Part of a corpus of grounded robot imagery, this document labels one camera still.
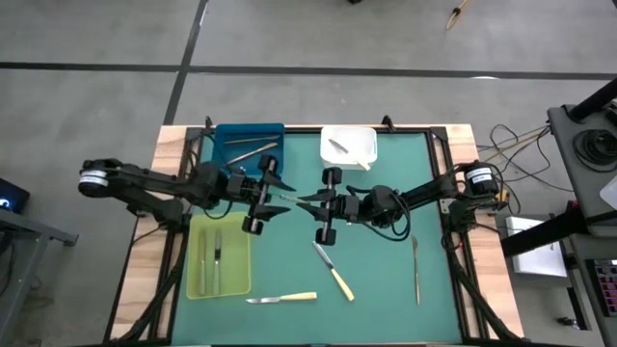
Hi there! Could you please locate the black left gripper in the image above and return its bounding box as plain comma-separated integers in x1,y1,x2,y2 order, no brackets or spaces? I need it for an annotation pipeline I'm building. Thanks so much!
225,153,297,236

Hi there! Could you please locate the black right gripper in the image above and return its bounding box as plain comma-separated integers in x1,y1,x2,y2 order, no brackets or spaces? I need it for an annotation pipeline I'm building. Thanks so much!
294,166,361,247

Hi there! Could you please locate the cream handled table knife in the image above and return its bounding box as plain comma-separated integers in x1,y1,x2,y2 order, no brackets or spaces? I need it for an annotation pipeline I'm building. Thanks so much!
245,291,318,306
311,240,356,303
328,138,372,173

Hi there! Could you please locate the blue plastic bin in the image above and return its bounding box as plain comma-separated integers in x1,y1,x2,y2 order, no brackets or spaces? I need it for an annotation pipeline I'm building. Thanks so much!
213,122,286,180

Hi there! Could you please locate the white plastic bin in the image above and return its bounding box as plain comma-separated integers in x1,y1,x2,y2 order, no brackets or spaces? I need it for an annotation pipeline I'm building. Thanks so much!
319,125,379,173

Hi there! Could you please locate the yellow-green plastic bin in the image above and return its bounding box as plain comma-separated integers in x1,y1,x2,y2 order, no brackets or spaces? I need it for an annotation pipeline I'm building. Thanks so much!
185,211,253,301

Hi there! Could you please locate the green table mat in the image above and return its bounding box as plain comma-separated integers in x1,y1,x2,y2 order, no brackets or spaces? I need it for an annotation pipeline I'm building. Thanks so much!
172,132,463,345

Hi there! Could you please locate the wooden table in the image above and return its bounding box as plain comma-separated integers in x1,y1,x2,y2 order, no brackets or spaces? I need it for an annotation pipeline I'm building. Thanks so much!
109,123,525,344

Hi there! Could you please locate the black padded bar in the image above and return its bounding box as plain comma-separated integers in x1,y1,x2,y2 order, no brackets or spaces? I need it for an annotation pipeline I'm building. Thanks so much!
499,200,587,259

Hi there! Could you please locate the white box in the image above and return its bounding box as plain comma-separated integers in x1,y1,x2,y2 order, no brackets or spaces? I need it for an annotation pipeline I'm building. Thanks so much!
503,215,570,280

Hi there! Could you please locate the grey metal bench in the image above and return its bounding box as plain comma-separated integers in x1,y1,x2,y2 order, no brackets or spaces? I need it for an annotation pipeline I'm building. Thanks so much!
0,207,80,338

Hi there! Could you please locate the grey equipment cart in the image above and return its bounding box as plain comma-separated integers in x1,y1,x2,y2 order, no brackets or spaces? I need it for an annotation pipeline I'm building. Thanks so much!
546,103,617,238

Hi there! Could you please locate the grey metal cabinet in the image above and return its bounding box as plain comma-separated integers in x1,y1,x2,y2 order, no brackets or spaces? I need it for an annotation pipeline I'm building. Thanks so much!
561,230,617,347

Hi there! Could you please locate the black pole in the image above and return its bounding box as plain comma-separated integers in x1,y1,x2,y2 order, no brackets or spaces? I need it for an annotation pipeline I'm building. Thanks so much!
564,76,617,123

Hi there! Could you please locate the white sheet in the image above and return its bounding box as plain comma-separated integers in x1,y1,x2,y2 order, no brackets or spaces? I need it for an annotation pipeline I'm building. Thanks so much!
600,173,617,212

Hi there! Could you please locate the black keypad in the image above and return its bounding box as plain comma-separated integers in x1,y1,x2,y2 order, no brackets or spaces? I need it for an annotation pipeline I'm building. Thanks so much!
584,257,617,306

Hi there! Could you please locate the black table frame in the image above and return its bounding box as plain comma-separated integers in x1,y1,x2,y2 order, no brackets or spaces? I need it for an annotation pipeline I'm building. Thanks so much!
103,115,531,347

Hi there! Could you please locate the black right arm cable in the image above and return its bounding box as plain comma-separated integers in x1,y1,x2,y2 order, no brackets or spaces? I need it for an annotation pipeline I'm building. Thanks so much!
370,190,412,243

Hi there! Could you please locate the yellow floor cable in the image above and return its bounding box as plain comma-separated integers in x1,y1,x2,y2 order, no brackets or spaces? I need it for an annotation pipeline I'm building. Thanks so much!
444,0,471,32

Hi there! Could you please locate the black cable coil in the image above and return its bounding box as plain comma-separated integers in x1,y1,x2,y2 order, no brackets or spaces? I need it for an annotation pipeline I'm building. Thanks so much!
572,127,617,174

